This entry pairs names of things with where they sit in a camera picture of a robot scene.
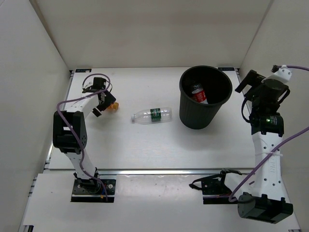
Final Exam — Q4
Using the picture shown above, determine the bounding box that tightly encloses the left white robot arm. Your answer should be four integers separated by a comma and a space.
53, 73, 116, 195

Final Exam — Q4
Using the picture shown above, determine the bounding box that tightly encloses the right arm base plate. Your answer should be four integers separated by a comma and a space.
201, 177, 238, 205

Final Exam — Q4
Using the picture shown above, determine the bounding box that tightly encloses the table corner sticker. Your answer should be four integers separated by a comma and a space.
75, 69, 92, 73
218, 67, 235, 72

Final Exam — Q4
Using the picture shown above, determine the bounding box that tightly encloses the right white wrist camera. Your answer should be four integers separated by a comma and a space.
262, 65, 292, 84

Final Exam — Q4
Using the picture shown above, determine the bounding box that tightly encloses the black plastic bin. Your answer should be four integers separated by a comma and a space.
179, 66, 232, 130

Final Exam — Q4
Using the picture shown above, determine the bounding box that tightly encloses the clear bottle green label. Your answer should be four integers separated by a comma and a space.
131, 107, 172, 125

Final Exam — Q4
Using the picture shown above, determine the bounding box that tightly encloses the clear bottle red label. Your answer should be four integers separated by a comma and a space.
190, 83, 208, 104

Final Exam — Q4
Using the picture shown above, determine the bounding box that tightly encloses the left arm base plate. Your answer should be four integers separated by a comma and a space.
70, 178, 116, 203

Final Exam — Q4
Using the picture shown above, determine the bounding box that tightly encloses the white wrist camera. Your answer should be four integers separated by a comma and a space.
82, 82, 95, 93
262, 65, 292, 84

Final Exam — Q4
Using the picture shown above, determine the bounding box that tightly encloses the right table corner sticker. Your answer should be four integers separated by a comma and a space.
218, 67, 235, 72

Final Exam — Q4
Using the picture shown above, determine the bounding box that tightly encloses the left table corner sticker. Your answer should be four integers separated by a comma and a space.
75, 69, 92, 73

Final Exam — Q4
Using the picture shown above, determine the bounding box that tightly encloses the small orange juice bottle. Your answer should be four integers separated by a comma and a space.
107, 102, 119, 112

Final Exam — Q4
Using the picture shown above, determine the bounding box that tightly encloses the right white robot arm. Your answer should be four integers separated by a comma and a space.
189, 65, 293, 224

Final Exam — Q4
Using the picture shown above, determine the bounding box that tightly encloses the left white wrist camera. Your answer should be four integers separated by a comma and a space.
82, 82, 95, 93

